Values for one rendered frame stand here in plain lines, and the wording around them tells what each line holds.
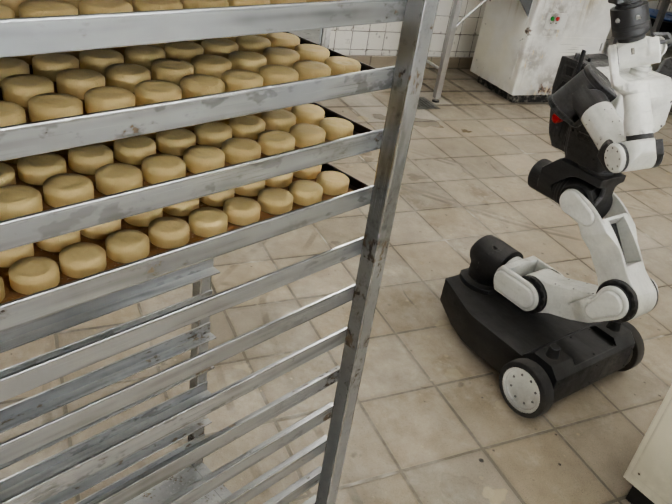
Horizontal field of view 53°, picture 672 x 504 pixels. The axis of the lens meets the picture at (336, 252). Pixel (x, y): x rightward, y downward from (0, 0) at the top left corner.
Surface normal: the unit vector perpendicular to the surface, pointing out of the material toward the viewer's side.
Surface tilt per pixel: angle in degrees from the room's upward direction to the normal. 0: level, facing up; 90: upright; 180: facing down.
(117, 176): 0
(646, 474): 90
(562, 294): 90
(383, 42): 90
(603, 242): 111
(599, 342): 0
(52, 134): 90
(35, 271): 0
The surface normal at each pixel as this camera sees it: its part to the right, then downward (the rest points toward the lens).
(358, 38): 0.40, 0.52
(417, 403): 0.14, -0.85
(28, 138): 0.69, 0.45
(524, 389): -0.81, 0.20
